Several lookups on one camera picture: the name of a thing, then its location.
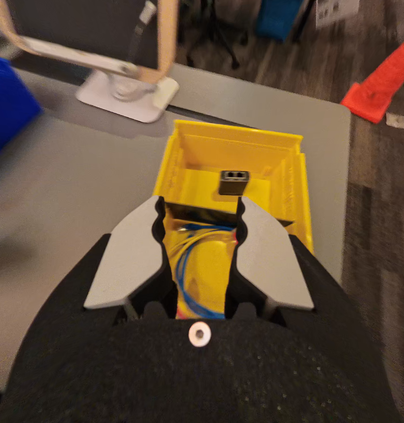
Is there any blue plastic bin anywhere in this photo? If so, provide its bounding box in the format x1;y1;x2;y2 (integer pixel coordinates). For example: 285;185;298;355
0;54;44;162

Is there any yellow ethernet cable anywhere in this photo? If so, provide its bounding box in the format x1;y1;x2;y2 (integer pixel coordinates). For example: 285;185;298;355
171;231;238;262

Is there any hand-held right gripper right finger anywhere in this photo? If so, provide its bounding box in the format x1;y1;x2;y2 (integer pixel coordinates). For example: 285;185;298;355
228;197;315;311

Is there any white monitor stand base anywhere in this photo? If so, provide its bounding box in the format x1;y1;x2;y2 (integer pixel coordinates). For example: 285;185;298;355
76;71;180;123

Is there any black divider of yellow bin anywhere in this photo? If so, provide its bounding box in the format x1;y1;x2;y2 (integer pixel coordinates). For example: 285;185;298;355
164;202;295;228

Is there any blue floor crate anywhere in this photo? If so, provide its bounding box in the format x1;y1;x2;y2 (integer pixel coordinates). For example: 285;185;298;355
256;0;304;42

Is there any dark monitor panel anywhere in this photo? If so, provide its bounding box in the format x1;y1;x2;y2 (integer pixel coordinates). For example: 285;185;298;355
5;0;161;71

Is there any blue ethernet cable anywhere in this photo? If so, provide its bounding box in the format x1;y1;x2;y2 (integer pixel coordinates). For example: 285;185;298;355
174;223;237;319

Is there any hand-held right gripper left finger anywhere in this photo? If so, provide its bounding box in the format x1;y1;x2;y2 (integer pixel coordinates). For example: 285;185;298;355
84;196;177;309

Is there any yellow plastic bin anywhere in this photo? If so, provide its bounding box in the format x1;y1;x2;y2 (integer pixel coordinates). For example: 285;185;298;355
152;120;314;319

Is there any orange traffic cone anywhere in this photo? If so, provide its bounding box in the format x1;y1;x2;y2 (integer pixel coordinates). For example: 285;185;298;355
341;33;404;124

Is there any small black adapter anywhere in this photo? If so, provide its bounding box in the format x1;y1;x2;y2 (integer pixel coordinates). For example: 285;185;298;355
218;170;251;196

